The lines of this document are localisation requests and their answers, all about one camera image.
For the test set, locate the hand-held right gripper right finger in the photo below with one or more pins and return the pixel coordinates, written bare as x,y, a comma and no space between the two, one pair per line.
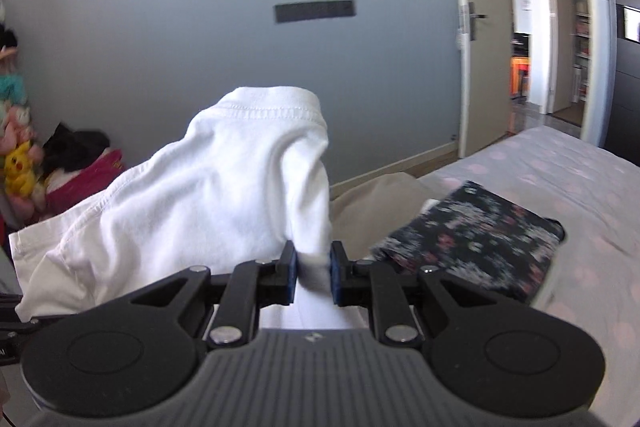
337,274

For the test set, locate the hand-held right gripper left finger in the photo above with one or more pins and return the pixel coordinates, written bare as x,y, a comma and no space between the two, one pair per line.
291,274

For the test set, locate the white shirt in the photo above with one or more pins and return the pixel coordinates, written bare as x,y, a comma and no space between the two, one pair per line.
225,187

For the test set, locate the beige folded garment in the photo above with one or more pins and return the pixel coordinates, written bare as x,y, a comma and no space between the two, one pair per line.
370,207

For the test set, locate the dark floral folded garment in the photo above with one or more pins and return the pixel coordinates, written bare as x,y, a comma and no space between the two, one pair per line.
475,237

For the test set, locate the yellow plush toy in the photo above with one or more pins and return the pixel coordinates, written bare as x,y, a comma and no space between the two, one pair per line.
20,167

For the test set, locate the red bag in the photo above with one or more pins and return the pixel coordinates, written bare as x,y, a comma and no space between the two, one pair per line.
95,177

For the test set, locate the black bag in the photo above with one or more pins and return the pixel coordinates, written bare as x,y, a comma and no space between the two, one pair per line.
70,147

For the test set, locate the pile of plush toys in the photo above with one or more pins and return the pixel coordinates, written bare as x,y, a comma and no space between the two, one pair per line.
12,87

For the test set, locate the bed with dotted grey sheet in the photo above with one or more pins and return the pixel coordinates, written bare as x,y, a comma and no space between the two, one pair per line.
575,167

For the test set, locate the orange stool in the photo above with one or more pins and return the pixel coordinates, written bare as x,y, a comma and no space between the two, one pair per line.
517,77

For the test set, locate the hallway bookshelf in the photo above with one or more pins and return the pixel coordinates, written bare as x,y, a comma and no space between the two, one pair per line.
580,57

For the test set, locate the dark wall bar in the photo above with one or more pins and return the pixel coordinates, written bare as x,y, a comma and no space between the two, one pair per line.
315,12

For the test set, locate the white door frame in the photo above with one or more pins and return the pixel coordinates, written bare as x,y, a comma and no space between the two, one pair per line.
597,32

